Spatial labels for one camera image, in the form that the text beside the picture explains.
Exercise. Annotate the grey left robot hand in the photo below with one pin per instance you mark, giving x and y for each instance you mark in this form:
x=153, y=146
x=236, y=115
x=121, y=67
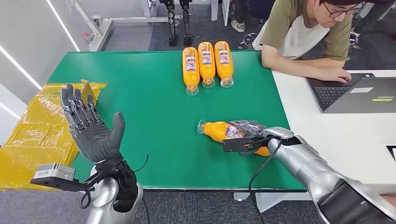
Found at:
x=92, y=139

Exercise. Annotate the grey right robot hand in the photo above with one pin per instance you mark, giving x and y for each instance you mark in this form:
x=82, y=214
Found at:
x=250, y=127

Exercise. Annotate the orange juice bottle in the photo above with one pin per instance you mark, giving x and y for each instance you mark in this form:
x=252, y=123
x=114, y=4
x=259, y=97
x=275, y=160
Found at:
x=216, y=130
x=191, y=71
x=206, y=66
x=223, y=65

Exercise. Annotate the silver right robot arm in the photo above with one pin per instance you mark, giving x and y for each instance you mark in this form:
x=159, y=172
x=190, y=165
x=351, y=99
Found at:
x=309, y=167

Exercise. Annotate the yellow plastic wrapped box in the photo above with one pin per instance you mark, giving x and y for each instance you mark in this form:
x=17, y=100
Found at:
x=31, y=139

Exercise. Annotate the green table mat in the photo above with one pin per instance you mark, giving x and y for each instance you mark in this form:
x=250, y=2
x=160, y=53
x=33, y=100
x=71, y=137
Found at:
x=154, y=123

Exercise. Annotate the chrome chair base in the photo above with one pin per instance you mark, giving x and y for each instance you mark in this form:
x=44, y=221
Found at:
x=249, y=39

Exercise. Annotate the white desk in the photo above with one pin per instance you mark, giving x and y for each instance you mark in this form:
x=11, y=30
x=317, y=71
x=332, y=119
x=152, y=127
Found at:
x=340, y=148

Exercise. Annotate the person's shoe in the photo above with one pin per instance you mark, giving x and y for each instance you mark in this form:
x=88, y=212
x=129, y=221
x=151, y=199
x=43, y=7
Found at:
x=237, y=26

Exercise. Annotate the person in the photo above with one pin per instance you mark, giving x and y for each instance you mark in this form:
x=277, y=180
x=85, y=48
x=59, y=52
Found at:
x=294, y=31

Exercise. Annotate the grey laptop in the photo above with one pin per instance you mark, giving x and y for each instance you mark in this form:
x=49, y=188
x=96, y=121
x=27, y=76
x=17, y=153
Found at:
x=362, y=99

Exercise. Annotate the black robot leg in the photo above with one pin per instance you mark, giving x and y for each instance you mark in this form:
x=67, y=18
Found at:
x=171, y=21
x=186, y=21

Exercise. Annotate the black flat object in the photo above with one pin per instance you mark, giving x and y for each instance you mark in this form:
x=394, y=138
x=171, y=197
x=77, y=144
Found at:
x=393, y=152

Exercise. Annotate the person's glasses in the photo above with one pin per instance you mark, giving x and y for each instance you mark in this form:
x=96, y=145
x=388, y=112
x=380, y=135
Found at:
x=338, y=13

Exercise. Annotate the person's leg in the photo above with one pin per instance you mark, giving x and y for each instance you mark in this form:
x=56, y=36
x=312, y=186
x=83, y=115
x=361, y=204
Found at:
x=390, y=200

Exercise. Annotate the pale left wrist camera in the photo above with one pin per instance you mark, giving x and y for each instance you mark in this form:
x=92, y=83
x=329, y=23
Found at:
x=54, y=171

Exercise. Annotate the black left camera bracket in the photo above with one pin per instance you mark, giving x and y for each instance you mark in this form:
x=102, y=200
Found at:
x=62, y=185

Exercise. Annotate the white metal frame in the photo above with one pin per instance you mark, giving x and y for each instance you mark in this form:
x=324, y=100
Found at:
x=102, y=29

